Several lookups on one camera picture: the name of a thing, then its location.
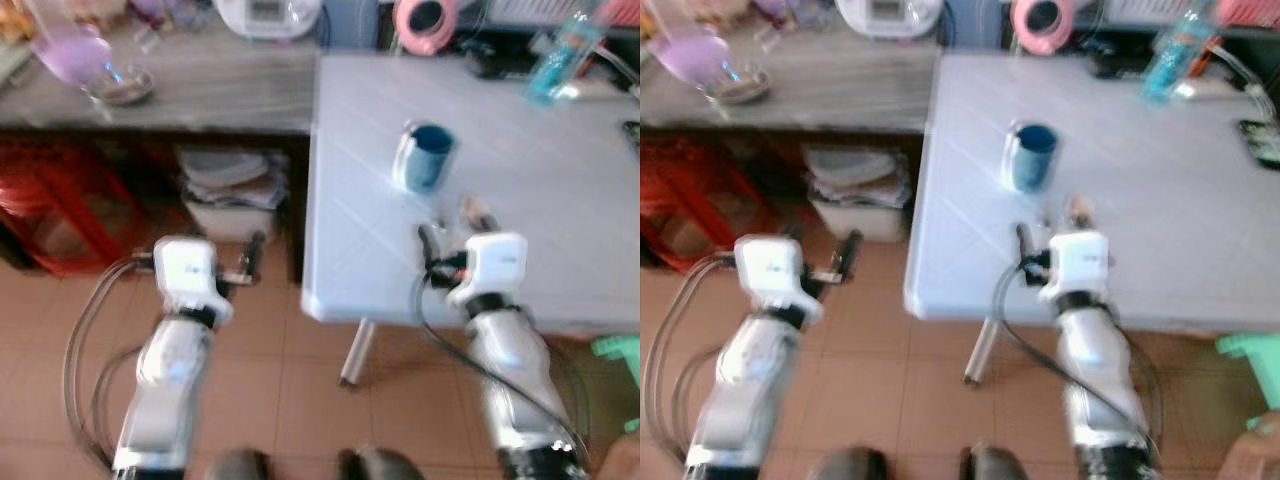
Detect flat black object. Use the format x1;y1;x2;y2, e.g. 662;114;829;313
464;44;533;82
1089;48;1153;80

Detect white kitchen appliance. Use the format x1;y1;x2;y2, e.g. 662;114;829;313
834;0;944;40
214;0;324;42

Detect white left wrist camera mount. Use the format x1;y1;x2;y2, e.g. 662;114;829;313
152;236;234;327
734;234;824;324

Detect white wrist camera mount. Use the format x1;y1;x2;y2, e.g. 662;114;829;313
1038;230;1114;307
152;236;234;327
446;232;530;310
734;234;824;324

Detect green plastic stool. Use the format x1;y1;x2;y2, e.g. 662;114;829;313
1214;332;1280;413
590;334;641;433

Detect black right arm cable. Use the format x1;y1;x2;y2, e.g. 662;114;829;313
414;268;593;463
991;264;1163;463

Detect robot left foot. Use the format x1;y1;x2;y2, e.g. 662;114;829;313
204;448;272;480
807;446;887;480

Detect white bin with papers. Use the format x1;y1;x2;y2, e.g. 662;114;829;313
804;147;913;243
178;145;292;243

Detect small glass bowl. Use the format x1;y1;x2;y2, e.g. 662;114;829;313
84;64;157;107
704;64;772;105

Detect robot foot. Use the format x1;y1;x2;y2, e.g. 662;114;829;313
337;446;427;480
807;446;887;480
959;444;1042;480
204;448;272;480

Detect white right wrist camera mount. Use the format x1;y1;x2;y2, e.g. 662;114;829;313
446;232;530;310
1038;230;1114;307

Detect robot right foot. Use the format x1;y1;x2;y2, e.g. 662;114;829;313
337;446;427;480
959;444;1042;480

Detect pink round roll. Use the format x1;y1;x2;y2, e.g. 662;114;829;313
392;0;460;57
1009;0;1077;57

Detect grey blue container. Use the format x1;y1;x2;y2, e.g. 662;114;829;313
321;0;397;52
944;0;1012;50

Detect grey metal table leg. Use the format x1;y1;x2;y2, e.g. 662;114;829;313
964;318;1002;388
339;318;380;390

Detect brown stool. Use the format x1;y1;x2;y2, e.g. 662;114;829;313
1224;414;1280;480
600;434;641;480

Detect blue and white cup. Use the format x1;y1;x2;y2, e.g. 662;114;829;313
392;121;457;195
1002;121;1060;194

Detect red plastic stool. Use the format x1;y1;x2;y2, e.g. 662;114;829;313
0;138;153;278
640;138;773;273

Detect clear blue water bottle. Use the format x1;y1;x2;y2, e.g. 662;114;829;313
1142;3;1217;105
526;8;603;107

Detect purple plastic jug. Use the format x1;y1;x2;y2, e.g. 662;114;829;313
34;24;114;90
647;28;732;87

